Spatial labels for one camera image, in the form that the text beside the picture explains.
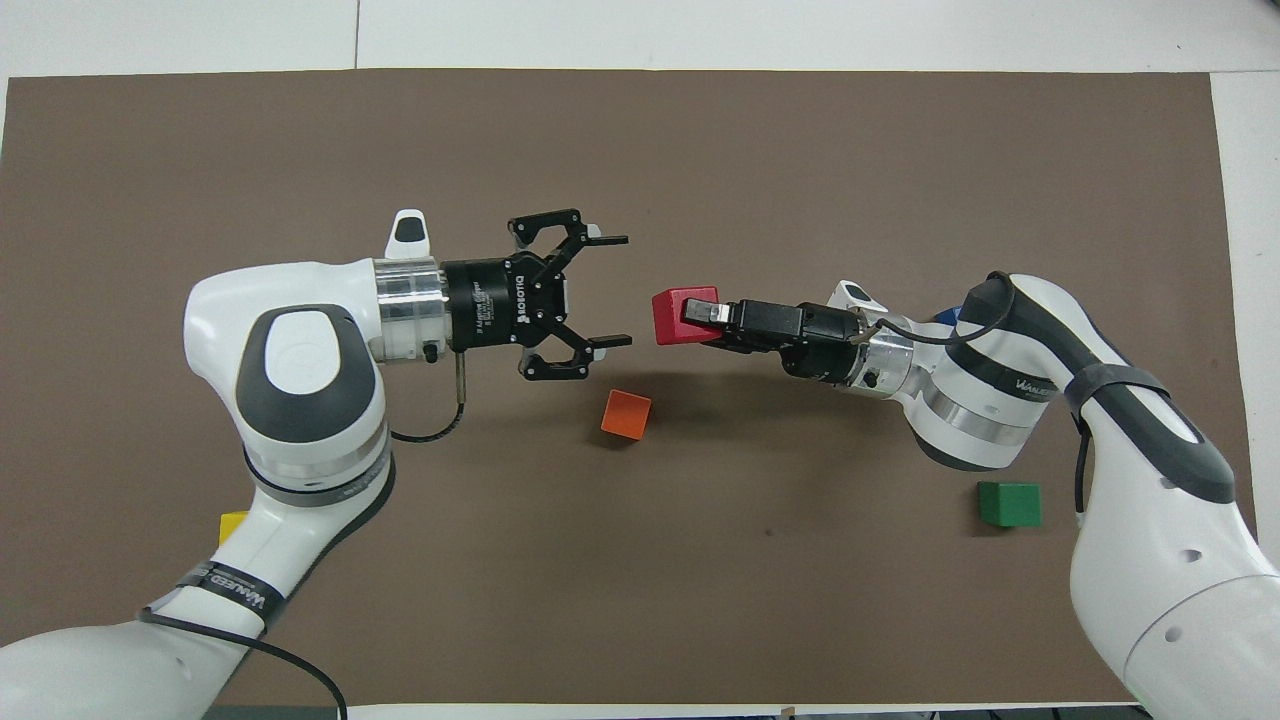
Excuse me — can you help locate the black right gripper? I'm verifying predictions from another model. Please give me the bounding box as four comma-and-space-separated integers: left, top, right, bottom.
682, 298, 872, 384

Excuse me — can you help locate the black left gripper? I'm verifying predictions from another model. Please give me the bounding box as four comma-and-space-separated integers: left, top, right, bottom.
442, 208, 634, 384

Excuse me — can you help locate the red cube block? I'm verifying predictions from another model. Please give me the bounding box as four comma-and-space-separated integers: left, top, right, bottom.
652, 287, 723, 347

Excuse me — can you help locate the orange cube block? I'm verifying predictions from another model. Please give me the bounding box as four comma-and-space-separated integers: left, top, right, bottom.
601, 390, 652, 440

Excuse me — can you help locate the green cube block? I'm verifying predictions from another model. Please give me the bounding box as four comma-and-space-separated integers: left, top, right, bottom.
977, 482, 1042, 529

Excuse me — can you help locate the brown table mat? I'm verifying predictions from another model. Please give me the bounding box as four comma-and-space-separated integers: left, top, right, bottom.
0, 68, 1257, 707

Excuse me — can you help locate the black right arm gripper cable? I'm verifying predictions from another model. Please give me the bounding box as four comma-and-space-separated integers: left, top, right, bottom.
873, 270, 1093, 517

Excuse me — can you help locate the black arm gripper cable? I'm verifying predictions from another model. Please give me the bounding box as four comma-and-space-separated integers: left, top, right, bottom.
873, 270, 1093, 517
138, 354, 468, 720

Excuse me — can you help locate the black left arm gripper cable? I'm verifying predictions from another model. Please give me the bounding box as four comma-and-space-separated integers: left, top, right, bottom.
138, 354, 468, 720

